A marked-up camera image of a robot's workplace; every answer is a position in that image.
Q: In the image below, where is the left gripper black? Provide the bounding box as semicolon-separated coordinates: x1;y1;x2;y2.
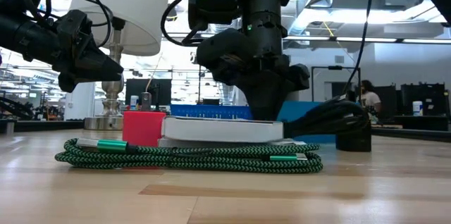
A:
52;8;125;94

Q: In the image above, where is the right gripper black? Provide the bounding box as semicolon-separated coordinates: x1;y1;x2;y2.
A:
196;28;311;121

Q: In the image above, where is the white printed product box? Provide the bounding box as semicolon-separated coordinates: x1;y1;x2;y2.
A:
157;137;307;149
161;116;285;144

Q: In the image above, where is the red plastic block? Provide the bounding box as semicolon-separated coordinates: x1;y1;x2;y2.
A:
122;111;167;148

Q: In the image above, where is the black power adapter block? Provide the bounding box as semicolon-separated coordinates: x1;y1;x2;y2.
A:
335;121;373;153

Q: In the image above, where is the green black braided cable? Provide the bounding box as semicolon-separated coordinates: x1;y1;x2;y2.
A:
54;137;324;175

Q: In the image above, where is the large teal plastic bin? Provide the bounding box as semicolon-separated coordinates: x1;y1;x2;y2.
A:
276;101;338;144

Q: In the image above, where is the small blue plastic bin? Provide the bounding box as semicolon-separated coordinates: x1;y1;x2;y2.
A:
169;104;254;121

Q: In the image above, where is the white building column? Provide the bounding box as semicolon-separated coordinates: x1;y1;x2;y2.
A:
64;82;96;121

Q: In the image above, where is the grey metal clamp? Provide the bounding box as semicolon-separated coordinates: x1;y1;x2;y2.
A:
140;92;152;112

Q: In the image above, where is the black computer monitor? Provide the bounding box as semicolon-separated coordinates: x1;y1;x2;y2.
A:
125;78;173;107

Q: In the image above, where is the table lamp white shade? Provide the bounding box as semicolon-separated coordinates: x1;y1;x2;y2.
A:
68;0;171;132

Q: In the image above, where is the person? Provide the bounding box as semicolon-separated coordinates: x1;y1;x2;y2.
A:
357;79;383;114

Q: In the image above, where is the white wipes canister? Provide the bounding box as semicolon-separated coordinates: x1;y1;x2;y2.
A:
412;100;424;117

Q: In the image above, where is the black equipment cabinet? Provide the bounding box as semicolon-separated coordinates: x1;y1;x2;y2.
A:
373;82;451;132

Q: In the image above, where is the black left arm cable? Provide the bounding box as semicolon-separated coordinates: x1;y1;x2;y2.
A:
38;0;114;48

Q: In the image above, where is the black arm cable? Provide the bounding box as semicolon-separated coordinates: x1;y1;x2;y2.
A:
38;0;114;48
343;0;373;94

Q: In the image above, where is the black looped wrist cable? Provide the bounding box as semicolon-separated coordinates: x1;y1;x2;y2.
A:
161;0;199;47

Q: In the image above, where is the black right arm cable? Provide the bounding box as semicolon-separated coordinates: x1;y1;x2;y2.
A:
343;0;373;94

